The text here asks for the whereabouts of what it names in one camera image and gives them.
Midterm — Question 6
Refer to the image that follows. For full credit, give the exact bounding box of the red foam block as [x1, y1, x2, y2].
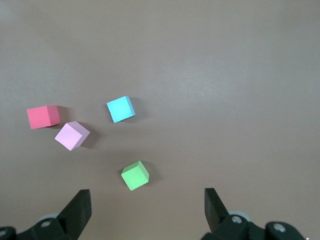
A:
[26, 105, 61, 130]

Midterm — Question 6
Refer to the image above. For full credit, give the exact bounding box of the blue foam block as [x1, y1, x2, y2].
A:
[106, 95, 136, 124]

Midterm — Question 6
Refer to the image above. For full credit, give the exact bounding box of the green foam block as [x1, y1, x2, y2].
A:
[120, 160, 151, 192]

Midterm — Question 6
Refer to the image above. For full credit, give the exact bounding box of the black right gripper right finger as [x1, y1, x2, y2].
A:
[201, 187, 266, 240]

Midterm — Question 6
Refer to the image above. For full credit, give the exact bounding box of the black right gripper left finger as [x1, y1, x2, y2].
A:
[15, 189, 91, 240]

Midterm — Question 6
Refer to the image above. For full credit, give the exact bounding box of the pink foam block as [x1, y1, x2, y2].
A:
[54, 120, 91, 152]

